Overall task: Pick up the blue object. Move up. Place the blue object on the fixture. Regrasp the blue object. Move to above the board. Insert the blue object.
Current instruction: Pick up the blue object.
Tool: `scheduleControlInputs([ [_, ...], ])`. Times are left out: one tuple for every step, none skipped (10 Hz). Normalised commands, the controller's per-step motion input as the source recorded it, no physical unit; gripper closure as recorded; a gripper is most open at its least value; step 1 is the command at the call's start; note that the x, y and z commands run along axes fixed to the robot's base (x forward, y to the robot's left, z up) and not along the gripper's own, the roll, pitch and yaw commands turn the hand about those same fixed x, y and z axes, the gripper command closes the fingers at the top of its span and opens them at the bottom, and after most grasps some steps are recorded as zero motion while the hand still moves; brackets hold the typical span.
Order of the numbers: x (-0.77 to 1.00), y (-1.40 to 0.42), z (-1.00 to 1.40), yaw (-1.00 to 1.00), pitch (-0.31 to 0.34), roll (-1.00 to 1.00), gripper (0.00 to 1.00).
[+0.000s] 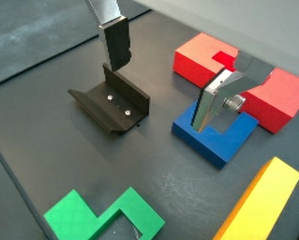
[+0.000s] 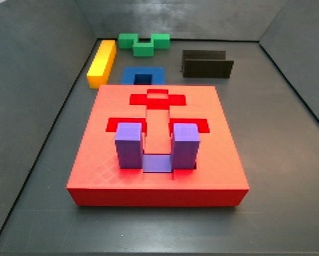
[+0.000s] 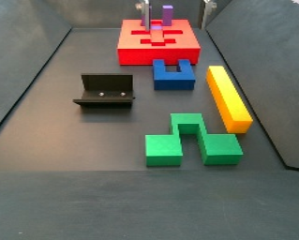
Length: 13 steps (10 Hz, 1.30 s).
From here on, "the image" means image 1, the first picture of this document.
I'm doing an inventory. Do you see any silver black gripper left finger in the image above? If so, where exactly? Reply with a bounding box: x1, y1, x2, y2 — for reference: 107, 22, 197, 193
86, 0, 131, 71

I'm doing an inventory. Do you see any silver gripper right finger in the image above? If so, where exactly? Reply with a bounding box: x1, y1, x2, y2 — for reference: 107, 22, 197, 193
190, 51, 274, 132

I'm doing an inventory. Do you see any blue U-shaped block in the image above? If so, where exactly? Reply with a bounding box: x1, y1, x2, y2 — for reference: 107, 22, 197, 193
171, 103, 258, 169

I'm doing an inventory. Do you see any black angled fixture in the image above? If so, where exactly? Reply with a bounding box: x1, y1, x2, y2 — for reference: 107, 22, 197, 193
70, 64, 150, 135

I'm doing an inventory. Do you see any red base block with slots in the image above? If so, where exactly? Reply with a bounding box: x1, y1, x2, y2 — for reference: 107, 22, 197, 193
172, 32, 299, 135

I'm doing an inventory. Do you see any yellow long block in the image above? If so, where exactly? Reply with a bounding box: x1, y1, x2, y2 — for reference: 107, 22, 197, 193
213, 157, 299, 240

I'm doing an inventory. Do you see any green stepped block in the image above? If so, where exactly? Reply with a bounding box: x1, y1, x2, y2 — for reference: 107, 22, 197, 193
44, 187, 166, 240

